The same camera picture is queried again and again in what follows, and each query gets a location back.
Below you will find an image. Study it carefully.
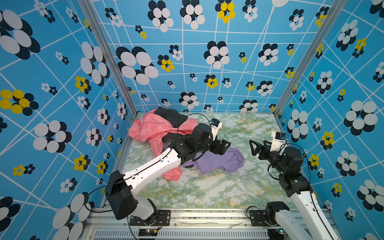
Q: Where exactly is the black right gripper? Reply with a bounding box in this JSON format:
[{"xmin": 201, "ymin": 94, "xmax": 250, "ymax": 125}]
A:
[{"xmin": 251, "ymin": 139, "xmax": 288, "ymax": 177}]

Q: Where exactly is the purple cloth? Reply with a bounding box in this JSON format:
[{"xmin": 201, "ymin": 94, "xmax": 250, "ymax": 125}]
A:
[{"xmin": 182, "ymin": 148, "xmax": 245, "ymax": 175}]

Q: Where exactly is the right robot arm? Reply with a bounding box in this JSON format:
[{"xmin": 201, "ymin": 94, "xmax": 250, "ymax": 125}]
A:
[{"xmin": 249, "ymin": 140, "xmax": 339, "ymax": 240}]

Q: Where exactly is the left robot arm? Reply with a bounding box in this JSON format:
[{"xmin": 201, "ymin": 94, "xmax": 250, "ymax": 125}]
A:
[{"xmin": 105, "ymin": 119, "xmax": 231, "ymax": 224}]

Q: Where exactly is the dark grey cloth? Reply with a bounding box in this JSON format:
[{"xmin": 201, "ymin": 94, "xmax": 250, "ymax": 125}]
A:
[{"xmin": 154, "ymin": 108, "xmax": 188, "ymax": 128}]

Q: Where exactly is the pink patterned cloth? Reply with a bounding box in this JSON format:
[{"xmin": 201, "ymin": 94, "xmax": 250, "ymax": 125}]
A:
[{"xmin": 128, "ymin": 108, "xmax": 199, "ymax": 181}]

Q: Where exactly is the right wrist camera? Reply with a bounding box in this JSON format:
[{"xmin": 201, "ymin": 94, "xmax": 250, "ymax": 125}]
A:
[{"xmin": 271, "ymin": 131, "xmax": 286, "ymax": 153}]

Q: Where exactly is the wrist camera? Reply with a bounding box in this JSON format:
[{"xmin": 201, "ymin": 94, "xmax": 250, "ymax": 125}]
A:
[
  {"xmin": 210, "ymin": 118, "xmax": 223, "ymax": 140},
  {"xmin": 271, "ymin": 131, "xmax": 286, "ymax": 153}
]

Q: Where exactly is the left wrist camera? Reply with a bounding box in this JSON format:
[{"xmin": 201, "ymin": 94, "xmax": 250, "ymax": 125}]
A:
[{"xmin": 210, "ymin": 118, "xmax": 223, "ymax": 140}]

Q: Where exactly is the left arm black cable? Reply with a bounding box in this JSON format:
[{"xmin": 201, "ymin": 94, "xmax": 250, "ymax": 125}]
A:
[{"xmin": 176, "ymin": 112, "xmax": 212, "ymax": 134}]

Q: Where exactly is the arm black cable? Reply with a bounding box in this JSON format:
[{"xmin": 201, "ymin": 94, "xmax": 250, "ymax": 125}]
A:
[
  {"xmin": 176, "ymin": 112, "xmax": 212, "ymax": 134},
  {"xmin": 286, "ymin": 142, "xmax": 314, "ymax": 193}
]

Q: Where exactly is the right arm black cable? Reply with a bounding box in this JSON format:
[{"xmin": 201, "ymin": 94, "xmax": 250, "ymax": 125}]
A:
[{"xmin": 286, "ymin": 142, "xmax": 314, "ymax": 193}]

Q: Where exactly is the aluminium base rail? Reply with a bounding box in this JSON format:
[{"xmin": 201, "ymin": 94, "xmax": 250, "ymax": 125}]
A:
[{"xmin": 80, "ymin": 205, "xmax": 343, "ymax": 240}]

